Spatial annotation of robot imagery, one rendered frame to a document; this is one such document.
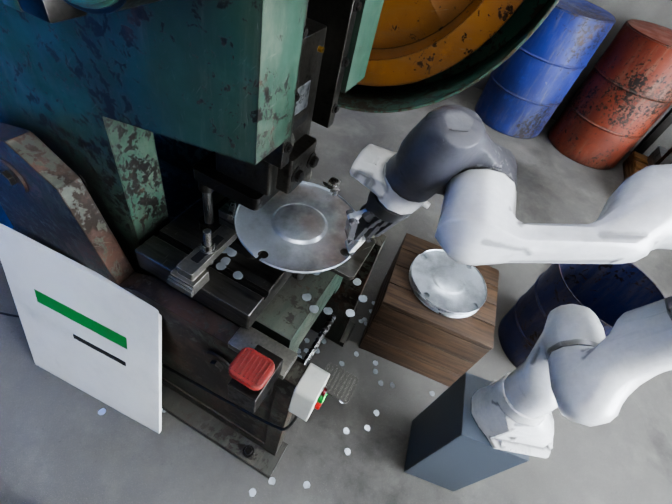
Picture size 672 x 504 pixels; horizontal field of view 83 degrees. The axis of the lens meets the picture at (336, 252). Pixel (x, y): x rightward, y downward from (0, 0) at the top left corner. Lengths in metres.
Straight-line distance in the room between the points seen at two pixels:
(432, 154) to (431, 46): 0.47
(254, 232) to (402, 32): 0.56
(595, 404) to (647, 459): 1.27
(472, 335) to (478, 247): 0.91
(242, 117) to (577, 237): 0.45
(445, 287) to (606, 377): 0.70
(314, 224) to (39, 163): 0.54
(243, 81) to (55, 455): 1.29
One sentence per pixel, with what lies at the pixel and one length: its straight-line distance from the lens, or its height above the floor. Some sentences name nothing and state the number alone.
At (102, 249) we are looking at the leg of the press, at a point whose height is 0.69.
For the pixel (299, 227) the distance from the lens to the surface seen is 0.86.
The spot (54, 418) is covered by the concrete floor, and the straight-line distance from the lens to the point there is 1.59.
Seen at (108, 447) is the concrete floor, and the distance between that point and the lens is 1.50.
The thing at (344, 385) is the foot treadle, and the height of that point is 0.16.
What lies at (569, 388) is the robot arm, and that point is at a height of 0.80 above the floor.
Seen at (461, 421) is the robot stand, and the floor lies 0.44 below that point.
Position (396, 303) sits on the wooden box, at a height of 0.35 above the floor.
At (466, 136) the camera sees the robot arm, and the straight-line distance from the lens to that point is 0.51.
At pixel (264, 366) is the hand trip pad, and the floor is 0.76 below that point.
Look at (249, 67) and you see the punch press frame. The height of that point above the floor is 1.19.
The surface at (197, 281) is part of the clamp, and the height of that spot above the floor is 0.73.
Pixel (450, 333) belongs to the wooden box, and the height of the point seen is 0.33.
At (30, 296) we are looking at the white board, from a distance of 1.36.
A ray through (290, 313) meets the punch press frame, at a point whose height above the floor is 0.64.
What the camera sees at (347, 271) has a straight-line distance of 0.81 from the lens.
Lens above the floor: 1.40
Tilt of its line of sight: 48 degrees down
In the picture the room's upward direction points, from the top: 17 degrees clockwise
